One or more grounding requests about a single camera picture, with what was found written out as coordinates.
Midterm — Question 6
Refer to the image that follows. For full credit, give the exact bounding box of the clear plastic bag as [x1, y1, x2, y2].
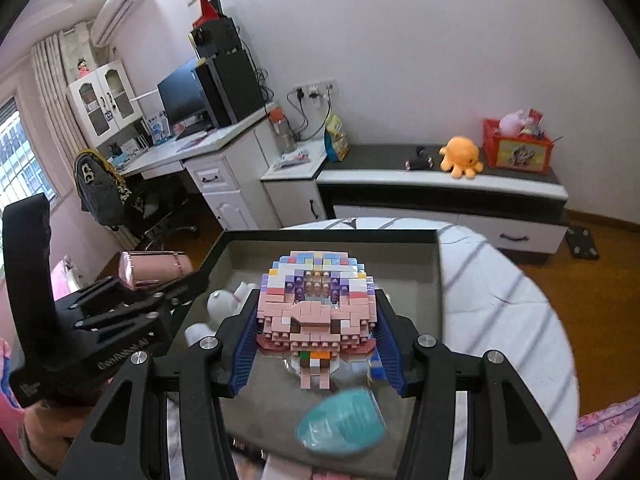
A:
[273, 148, 312, 169]

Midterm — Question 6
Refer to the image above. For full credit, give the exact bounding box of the red printed storage box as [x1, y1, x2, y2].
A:
[482, 118, 556, 176]

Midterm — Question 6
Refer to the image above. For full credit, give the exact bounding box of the low black-topped white cabinet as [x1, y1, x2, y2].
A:
[316, 143, 571, 267]

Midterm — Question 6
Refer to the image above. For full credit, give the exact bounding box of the clear bottle with orange lid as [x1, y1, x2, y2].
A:
[268, 107, 296, 154]

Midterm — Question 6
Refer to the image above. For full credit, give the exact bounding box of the black computer tower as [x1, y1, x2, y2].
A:
[194, 52, 266, 130]

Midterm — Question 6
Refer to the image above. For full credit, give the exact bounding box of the white side cabinet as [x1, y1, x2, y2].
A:
[260, 140, 334, 231]

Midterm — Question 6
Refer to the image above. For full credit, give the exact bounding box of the white figure toy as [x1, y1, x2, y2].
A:
[184, 281, 261, 346]

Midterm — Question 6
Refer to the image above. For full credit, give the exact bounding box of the pink plush toy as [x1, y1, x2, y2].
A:
[499, 108, 529, 136]

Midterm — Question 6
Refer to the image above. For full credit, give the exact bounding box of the white wall outlet strip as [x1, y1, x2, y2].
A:
[292, 77, 341, 99]

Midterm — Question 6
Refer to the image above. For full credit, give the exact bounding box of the black computer monitor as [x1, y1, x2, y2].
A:
[157, 57, 214, 129]

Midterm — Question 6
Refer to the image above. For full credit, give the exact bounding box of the black power cable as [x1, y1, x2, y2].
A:
[284, 87, 336, 141]

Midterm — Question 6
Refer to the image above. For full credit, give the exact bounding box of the pink bed frame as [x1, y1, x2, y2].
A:
[51, 255, 87, 305]

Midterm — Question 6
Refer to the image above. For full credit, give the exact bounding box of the blue and white box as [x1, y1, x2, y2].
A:
[147, 114, 169, 144]

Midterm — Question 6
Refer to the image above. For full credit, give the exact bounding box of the white air conditioner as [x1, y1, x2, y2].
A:
[90, 0, 146, 46]

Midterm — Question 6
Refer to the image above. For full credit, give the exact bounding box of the teal egg-shaped case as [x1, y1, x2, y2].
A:
[294, 387, 389, 457]

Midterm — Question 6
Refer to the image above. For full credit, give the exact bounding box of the pink building brick figure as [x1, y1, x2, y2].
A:
[255, 252, 379, 391]

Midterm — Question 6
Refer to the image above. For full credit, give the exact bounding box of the black bathroom scale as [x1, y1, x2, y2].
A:
[566, 224, 600, 261]

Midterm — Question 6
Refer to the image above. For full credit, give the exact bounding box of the yellow snack bag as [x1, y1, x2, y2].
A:
[323, 112, 351, 162]

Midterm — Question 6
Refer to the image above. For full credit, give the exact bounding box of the window with grille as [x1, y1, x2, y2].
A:
[0, 97, 56, 211]

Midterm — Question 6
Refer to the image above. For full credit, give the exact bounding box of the white drawer unit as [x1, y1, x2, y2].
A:
[182, 115, 284, 231]

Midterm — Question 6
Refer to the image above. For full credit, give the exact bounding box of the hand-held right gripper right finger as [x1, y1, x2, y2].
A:
[372, 290, 574, 480]

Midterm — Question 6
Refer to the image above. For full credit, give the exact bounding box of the pink box with black rim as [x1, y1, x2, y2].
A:
[165, 229, 446, 467]

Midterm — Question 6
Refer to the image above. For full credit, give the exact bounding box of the black box with cables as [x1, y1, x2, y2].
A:
[188, 16, 241, 59]

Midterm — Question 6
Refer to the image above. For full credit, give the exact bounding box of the rose gold round tin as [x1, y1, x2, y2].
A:
[118, 250, 194, 291]

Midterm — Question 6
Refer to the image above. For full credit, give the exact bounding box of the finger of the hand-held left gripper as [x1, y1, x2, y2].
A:
[53, 270, 209, 315]
[74, 291, 189, 334]

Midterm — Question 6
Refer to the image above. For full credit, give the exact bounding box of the orange octopus plush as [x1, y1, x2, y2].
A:
[438, 135, 485, 180]

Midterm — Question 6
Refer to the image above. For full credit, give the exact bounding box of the pale striped curtain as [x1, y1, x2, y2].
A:
[30, 30, 96, 171]

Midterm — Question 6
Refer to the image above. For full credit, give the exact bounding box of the pink printed blanket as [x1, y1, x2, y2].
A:
[575, 392, 640, 480]

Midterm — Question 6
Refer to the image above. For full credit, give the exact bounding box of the white glass-door cabinet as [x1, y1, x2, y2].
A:
[66, 59, 141, 149]

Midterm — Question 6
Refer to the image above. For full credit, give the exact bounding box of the person's left forearm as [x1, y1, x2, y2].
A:
[19, 394, 107, 480]

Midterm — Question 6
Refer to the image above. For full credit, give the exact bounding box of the black office chair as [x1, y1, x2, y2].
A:
[115, 175, 201, 251]

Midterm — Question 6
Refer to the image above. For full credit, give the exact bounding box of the dark printed jacket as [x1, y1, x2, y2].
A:
[74, 149, 127, 226]

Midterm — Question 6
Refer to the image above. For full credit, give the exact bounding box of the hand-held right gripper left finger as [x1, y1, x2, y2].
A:
[75, 302, 266, 480]

